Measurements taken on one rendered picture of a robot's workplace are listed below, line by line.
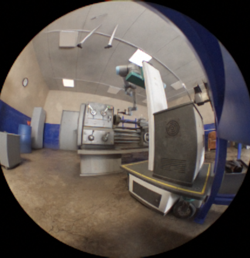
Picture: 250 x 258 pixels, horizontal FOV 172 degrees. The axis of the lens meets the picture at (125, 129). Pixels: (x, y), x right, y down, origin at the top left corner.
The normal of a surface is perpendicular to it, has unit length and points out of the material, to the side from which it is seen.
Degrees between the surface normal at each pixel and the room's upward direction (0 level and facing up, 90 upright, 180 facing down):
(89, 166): 90
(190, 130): 90
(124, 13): 180
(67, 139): 90
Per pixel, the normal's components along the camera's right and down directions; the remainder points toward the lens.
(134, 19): -0.01, 0.99
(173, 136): -0.86, -0.08
